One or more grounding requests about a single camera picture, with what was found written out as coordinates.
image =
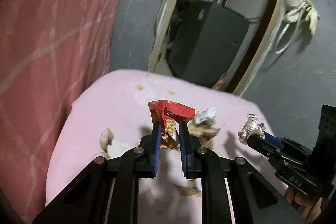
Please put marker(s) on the cream rubber gloves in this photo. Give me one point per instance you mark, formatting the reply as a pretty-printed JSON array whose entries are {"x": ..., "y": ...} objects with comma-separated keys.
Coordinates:
[{"x": 303, "y": 11}]

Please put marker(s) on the red snack wrapper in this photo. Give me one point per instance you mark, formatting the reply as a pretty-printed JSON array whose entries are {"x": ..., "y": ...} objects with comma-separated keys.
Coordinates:
[{"x": 169, "y": 114}]

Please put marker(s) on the silver foil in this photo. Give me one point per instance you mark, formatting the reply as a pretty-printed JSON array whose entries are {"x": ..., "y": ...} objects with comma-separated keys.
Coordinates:
[{"x": 250, "y": 128}]

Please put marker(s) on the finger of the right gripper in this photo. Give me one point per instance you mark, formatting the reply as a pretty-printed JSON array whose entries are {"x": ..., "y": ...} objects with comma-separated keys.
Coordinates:
[
  {"x": 262, "y": 147},
  {"x": 273, "y": 141}
]

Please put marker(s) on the right hand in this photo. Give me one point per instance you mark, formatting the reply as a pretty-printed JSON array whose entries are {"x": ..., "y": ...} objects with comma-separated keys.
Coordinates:
[{"x": 311, "y": 206}]

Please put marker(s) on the wooden door frame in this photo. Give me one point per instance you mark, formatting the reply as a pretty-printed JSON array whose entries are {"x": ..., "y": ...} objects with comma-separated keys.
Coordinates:
[{"x": 261, "y": 15}]

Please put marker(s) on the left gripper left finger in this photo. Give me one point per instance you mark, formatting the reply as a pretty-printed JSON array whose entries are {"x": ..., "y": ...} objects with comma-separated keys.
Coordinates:
[{"x": 135, "y": 164}]

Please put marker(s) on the red plaid cloth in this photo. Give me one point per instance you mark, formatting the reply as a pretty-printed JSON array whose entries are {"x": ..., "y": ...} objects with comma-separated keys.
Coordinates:
[{"x": 51, "y": 51}]

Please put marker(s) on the grey washing machine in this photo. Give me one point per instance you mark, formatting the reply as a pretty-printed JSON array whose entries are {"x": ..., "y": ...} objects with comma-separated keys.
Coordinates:
[{"x": 207, "y": 41}]

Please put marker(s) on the pink floral table cloth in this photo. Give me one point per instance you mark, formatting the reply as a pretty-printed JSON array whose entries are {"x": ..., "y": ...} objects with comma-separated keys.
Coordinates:
[{"x": 118, "y": 102}]

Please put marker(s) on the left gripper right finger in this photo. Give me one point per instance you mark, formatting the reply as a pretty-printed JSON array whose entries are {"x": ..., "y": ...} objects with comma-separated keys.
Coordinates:
[{"x": 213, "y": 170}]

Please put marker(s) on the brown peel scrap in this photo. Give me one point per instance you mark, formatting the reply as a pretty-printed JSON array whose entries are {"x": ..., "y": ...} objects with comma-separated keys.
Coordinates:
[{"x": 203, "y": 131}]

